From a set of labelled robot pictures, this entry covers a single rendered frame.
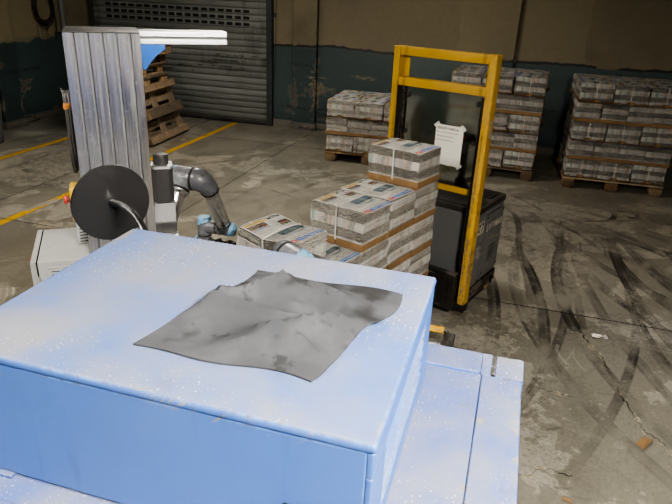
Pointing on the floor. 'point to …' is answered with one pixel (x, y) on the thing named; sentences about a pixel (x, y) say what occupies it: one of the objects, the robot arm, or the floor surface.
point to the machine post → (502, 368)
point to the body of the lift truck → (488, 225)
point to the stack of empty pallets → (157, 68)
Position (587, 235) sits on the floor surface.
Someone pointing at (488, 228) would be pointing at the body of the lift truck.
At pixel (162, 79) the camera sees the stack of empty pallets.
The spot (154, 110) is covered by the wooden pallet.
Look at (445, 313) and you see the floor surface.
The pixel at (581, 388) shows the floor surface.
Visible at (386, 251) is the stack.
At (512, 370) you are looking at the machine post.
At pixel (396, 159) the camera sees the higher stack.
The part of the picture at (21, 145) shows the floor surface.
